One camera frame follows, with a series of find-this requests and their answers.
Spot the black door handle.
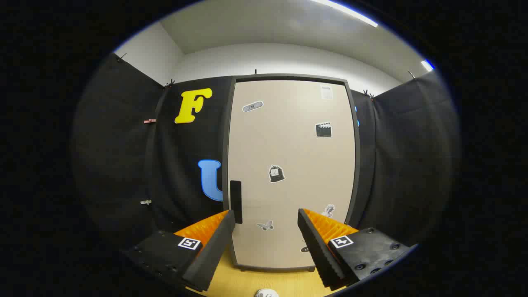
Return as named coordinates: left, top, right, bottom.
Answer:
left=230, top=180, right=243, bottom=224

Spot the black backdrop cloth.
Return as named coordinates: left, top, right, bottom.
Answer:
left=72, top=53, right=460, bottom=256

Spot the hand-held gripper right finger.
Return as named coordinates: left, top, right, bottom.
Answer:
left=298, top=208, right=418, bottom=291

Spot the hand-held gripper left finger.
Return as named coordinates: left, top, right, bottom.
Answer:
left=124, top=210, right=236, bottom=292

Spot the grey shoe cabinet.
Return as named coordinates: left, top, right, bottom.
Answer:
left=222, top=74, right=361, bottom=273

